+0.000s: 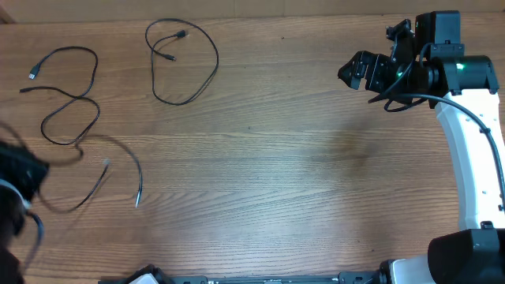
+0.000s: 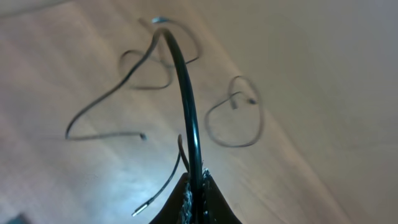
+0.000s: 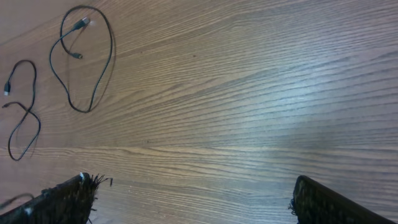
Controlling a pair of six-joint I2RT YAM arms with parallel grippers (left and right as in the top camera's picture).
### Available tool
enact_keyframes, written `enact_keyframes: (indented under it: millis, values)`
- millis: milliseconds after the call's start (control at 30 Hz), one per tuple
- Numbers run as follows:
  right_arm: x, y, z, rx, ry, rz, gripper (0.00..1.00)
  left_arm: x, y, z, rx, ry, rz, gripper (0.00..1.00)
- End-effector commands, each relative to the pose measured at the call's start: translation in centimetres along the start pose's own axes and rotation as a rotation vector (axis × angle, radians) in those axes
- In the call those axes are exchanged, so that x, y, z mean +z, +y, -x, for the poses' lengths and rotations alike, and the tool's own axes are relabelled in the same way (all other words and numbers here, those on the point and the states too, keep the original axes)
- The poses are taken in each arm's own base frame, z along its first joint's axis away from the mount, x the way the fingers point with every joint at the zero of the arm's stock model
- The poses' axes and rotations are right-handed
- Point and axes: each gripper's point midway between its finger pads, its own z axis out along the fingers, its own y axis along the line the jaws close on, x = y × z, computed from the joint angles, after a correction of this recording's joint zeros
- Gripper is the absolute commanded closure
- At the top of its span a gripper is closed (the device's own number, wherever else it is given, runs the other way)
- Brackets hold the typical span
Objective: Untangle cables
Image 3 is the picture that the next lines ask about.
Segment black thin USB cable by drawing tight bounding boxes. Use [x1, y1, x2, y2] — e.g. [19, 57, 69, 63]
[1, 59, 42, 162]

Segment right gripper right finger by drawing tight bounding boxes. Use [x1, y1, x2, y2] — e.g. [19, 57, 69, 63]
[289, 175, 395, 224]

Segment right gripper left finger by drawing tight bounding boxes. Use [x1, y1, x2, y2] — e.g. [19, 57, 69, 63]
[1, 172, 107, 224]

